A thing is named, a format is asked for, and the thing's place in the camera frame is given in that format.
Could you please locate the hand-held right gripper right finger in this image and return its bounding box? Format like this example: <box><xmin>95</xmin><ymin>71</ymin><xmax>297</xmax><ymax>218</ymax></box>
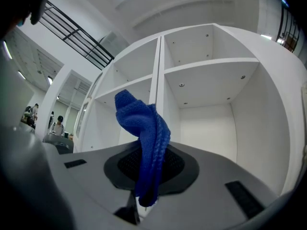
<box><xmin>143</xmin><ymin>141</ymin><xmax>280</xmax><ymax>221</ymax></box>

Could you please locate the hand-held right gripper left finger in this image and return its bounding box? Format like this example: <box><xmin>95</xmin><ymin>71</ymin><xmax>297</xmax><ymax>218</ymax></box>
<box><xmin>59</xmin><ymin>140</ymin><xmax>142</xmax><ymax>225</ymax></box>

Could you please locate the blue cloth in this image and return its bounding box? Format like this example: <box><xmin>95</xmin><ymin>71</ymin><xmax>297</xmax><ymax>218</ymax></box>
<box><xmin>114</xmin><ymin>89</ymin><xmax>172</xmax><ymax>207</ymax></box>

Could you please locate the white shelf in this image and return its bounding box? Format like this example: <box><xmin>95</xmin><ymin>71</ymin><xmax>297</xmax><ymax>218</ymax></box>
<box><xmin>73</xmin><ymin>23</ymin><xmax>307</xmax><ymax>198</ymax></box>

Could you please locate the grey rounded machine housing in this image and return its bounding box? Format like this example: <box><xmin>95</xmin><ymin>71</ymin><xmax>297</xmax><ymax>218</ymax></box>
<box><xmin>43</xmin><ymin>134</ymin><xmax>74</xmax><ymax>154</ymax></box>

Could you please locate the white framed glass door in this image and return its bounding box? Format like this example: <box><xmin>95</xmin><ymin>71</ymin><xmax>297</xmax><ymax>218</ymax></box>
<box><xmin>74</xmin><ymin>72</ymin><xmax>104</xmax><ymax>139</ymax></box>

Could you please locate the white air vent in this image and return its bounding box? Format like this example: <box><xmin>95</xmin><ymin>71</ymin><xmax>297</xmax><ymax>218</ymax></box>
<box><xmin>98</xmin><ymin>31</ymin><xmax>128</xmax><ymax>58</ymax></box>

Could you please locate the black head-worn headset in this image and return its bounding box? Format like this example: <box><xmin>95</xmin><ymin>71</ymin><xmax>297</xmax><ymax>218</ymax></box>
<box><xmin>29</xmin><ymin>0</ymin><xmax>49</xmax><ymax>25</ymax></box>

